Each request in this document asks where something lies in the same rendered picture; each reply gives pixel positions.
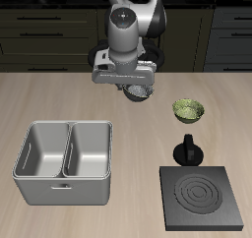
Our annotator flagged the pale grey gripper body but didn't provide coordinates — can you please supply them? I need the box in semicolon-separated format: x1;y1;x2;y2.
91;60;158;86

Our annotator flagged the black bowl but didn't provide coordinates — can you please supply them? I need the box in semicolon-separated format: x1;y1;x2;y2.
122;84;155;103

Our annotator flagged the green bowl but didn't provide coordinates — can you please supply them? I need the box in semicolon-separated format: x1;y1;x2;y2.
171;98;206;125

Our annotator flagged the dark grey stove plate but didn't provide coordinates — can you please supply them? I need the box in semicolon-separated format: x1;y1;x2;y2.
158;164;245;232

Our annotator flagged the dark olive kitchen cupboard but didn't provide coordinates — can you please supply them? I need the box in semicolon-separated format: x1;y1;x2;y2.
0;6;217;74

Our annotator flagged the dark grey drawer cupboard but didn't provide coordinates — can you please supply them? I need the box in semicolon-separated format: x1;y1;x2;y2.
202;5;252;74

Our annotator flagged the white two-bin basket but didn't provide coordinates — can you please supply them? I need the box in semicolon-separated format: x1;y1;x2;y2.
12;119;114;207

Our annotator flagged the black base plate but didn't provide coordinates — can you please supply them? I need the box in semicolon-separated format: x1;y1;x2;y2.
87;38;165;73

